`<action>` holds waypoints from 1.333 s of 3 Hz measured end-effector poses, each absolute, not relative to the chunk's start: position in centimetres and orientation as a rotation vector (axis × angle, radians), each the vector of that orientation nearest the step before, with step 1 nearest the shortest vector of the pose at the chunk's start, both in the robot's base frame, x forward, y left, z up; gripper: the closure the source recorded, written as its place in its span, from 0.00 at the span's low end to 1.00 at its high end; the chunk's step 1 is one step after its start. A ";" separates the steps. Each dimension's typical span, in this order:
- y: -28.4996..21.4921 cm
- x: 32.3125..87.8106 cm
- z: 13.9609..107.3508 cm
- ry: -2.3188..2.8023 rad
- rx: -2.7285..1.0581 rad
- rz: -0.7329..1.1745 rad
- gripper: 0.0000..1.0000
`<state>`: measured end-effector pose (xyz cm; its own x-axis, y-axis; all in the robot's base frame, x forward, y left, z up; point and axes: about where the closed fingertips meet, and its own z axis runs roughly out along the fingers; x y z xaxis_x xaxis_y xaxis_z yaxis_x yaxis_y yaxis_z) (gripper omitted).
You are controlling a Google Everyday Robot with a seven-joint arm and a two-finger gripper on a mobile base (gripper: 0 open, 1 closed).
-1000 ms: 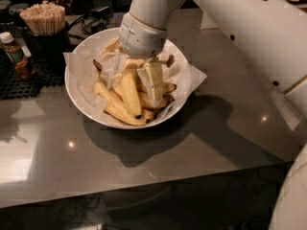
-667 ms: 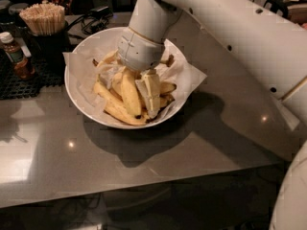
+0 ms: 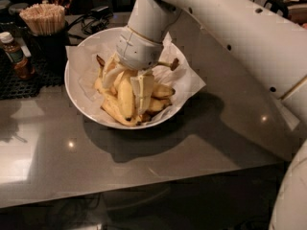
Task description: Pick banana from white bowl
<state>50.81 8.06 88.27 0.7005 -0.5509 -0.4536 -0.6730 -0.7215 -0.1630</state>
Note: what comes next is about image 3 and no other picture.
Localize bundle of wooden stir sticks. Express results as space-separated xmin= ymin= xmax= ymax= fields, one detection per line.
xmin=19 ymin=4 xmax=65 ymax=35

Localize small jars with grey lids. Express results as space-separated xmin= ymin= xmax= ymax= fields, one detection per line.
xmin=0 ymin=0 xmax=29 ymax=35

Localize black power adapter with cables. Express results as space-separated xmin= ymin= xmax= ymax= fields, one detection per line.
xmin=66 ymin=6 xmax=113 ymax=39

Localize upper right yellow banana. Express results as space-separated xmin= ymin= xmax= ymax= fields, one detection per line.
xmin=152 ymin=83 xmax=176 ymax=99

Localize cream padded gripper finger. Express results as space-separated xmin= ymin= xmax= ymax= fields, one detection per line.
xmin=102 ymin=53 xmax=126 ymax=88
xmin=130 ymin=69 xmax=154 ymax=114

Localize white rounded gripper body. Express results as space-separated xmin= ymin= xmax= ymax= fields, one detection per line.
xmin=116 ymin=26 xmax=163 ymax=71

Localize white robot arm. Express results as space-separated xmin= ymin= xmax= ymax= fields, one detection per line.
xmin=116 ymin=0 xmax=307 ymax=124

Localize lower right yellow banana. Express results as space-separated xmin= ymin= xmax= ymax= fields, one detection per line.
xmin=147 ymin=98 xmax=172 ymax=113

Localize black wire condiment rack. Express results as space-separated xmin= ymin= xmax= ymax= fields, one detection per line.
xmin=264 ymin=0 xmax=307 ymax=25

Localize curved yellow banana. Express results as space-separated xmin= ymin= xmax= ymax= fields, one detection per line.
xmin=116 ymin=57 xmax=180 ymax=121

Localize brown sauce bottle white cap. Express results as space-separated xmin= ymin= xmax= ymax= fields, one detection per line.
xmin=0 ymin=32 xmax=35 ymax=81

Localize white round bowl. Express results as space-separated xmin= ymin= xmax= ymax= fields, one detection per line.
xmin=63 ymin=27 xmax=192 ymax=130

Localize black stir stick cup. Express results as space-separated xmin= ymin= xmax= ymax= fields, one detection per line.
xmin=34 ymin=24 xmax=70 ymax=75

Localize left long yellow banana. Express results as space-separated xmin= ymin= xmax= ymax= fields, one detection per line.
xmin=94 ymin=56 xmax=140 ymax=127

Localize black rubber bar mat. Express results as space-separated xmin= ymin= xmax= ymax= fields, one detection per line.
xmin=0 ymin=50 xmax=63 ymax=100

